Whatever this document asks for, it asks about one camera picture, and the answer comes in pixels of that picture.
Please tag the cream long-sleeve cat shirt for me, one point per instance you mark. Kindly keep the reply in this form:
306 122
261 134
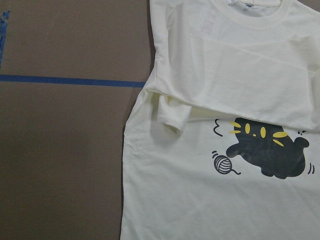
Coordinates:
223 142

